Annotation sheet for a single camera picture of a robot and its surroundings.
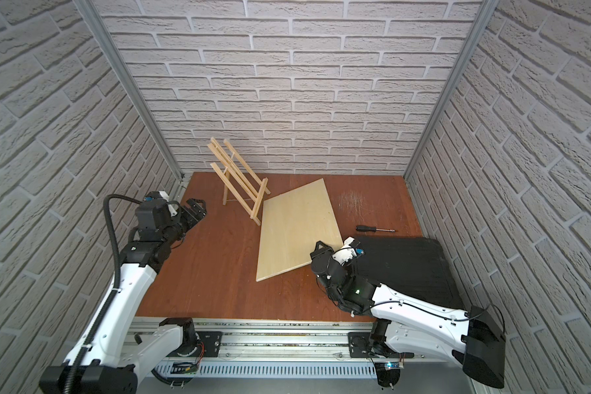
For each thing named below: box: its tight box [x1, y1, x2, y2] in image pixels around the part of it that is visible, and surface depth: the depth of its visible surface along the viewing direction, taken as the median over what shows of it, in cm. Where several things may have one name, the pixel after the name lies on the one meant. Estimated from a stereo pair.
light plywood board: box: [256, 178, 344, 283], surface depth 87 cm
